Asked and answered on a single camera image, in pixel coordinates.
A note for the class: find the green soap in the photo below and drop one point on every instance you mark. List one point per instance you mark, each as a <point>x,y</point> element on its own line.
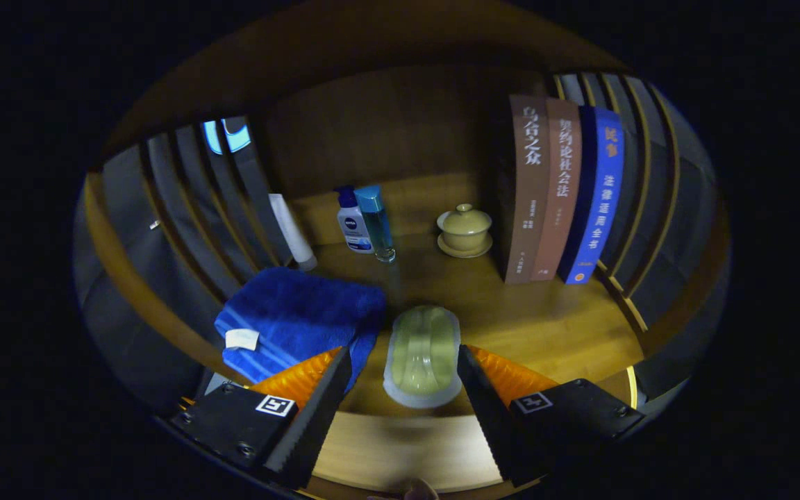
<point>422,354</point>

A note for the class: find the brown wooden cabinet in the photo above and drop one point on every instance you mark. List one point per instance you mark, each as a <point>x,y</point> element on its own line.
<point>386,125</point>

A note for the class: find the blue book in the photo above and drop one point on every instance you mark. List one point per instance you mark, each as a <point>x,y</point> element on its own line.
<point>601,201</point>

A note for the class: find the brown wooden countertop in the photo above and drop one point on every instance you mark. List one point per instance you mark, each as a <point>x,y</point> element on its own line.
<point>525,326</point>

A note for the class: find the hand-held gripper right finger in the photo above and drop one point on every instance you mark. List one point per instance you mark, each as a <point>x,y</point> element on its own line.
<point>490,417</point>

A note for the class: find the white tube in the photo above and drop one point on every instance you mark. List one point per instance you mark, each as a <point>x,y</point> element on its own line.
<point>292,232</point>

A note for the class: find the beige lidded teacup with saucer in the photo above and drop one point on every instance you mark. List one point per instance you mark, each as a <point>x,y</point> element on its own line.
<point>464,229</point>

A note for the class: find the reddish brown book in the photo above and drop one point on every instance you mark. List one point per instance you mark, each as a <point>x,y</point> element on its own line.
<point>561,194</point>

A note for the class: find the dark brown book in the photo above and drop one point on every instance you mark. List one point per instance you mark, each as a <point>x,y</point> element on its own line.
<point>528,194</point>

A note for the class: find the blue folded towel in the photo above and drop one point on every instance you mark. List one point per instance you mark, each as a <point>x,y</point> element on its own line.
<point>303,312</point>

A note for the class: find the white bottle with blue cap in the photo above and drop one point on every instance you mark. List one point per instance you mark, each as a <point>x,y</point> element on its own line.
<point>355,229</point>

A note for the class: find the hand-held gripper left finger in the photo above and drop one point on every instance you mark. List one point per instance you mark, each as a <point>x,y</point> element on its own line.
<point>317,417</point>

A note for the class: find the clear teal bottle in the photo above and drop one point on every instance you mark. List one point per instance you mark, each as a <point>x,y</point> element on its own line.
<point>376,222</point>

